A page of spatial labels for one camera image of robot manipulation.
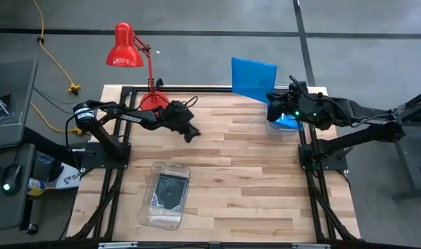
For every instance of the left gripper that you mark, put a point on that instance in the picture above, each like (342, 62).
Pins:
(179, 117)

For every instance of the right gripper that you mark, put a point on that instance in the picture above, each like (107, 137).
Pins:
(305, 105)

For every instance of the clear jewel case black tray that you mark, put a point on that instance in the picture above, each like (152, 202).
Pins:
(170, 192)

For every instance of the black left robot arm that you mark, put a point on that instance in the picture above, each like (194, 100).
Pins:
(127, 117)

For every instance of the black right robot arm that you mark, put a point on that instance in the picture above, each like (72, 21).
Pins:
(369, 135)

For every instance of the clear plastic bin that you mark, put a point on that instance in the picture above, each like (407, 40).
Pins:
(271, 130)
(161, 197)

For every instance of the red desk lamp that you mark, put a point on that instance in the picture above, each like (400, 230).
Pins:
(124, 52)

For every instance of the white printed bag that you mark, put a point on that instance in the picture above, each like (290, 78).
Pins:
(70, 178)

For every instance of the grey metal cart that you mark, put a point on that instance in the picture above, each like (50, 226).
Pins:
(410, 155)

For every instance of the black desk leg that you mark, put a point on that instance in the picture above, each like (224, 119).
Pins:
(47, 147)

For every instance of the clear water bottle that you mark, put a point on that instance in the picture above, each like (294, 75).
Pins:
(44, 159)

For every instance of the yellow blue bottle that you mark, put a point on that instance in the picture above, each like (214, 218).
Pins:
(35, 186)

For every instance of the grey desk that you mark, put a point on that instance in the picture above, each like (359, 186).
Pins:
(13, 103)

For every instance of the black caster wheel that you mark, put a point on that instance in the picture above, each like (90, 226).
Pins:
(32, 229)

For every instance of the black computer mouse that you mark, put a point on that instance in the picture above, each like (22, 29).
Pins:
(11, 180)

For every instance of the grey side table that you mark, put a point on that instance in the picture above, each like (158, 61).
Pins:
(9, 214)

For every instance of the black table frame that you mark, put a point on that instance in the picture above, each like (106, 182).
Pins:
(213, 89)

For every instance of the silver metal bracket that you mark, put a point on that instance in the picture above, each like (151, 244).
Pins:
(117, 245)
(310, 246)

